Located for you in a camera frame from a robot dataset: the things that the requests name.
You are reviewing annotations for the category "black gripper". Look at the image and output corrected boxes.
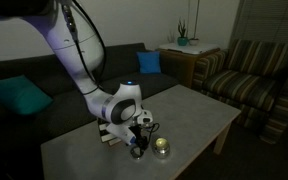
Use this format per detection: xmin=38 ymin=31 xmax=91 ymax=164
xmin=130 ymin=125 xmax=151 ymax=158

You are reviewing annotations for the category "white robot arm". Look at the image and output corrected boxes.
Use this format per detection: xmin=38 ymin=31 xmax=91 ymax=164
xmin=0 ymin=0 xmax=153 ymax=159

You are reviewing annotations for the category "silver round bottle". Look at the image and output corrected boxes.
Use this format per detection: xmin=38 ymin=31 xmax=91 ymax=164
xmin=153 ymin=137 xmax=170 ymax=159

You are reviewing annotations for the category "black book orange spine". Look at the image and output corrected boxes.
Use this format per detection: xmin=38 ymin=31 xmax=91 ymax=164
xmin=97 ymin=119 xmax=115 ymax=142

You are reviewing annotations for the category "blue cushion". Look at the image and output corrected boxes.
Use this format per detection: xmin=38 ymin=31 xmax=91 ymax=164
xmin=137 ymin=51 xmax=161 ymax=74

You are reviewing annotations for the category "wooden side table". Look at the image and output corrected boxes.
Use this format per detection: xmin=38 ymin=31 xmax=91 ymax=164
xmin=158 ymin=43 xmax=220 ymax=88

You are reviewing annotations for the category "teal plant pot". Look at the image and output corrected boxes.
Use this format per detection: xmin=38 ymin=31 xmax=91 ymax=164
xmin=177 ymin=37 xmax=188 ymax=46

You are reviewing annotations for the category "small white pot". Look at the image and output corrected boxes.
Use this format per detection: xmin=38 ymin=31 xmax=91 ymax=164
xmin=189 ymin=38 xmax=199 ymax=46

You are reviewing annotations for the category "dark grey sofa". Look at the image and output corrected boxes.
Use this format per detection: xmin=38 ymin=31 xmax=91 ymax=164
xmin=0 ymin=42 xmax=180 ymax=180

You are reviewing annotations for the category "teal cushion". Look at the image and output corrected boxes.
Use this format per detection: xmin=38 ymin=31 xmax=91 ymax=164
xmin=0 ymin=75 xmax=53 ymax=115

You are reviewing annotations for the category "striped armchair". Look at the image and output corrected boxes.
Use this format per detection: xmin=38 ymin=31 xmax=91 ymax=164
xmin=192 ymin=39 xmax=288 ymax=144

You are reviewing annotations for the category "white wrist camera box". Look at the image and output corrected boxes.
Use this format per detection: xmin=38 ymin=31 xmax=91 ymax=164
xmin=137 ymin=110 xmax=153 ymax=126

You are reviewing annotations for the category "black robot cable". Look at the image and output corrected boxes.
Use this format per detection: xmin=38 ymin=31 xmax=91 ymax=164
xmin=62 ymin=0 xmax=108 ymax=96

